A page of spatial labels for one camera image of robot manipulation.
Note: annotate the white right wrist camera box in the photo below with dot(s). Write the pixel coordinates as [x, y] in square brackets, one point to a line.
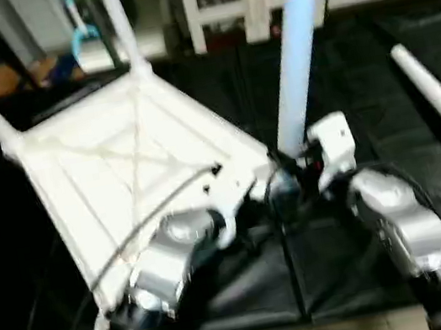
[332, 145]

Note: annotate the black work mat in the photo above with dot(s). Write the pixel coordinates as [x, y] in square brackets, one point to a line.
[406, 55]

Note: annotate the white plastic table top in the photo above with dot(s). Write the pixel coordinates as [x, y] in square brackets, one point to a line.
[115, 149]

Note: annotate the light blue hanger hook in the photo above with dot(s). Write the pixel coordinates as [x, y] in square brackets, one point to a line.
[82, 35]

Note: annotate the small blue box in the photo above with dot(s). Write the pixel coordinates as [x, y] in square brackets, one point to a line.
[63, 69]

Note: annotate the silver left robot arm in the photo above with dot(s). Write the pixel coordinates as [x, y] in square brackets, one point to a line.
[157, 287]

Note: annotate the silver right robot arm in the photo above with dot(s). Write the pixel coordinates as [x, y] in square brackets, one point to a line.
[412, 234]

